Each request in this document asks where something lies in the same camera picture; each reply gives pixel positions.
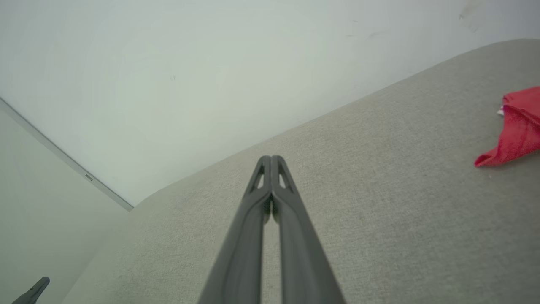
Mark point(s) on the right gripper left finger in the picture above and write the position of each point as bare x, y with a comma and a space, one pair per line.
242, 245

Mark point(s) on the grey metal partition frame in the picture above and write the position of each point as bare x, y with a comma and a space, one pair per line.
63, 155

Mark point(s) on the red basketball jersey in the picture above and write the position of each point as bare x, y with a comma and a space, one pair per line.
519, 135

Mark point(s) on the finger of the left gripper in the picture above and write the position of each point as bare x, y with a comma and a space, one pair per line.
34, 292

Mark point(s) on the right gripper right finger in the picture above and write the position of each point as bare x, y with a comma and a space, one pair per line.
301, 253

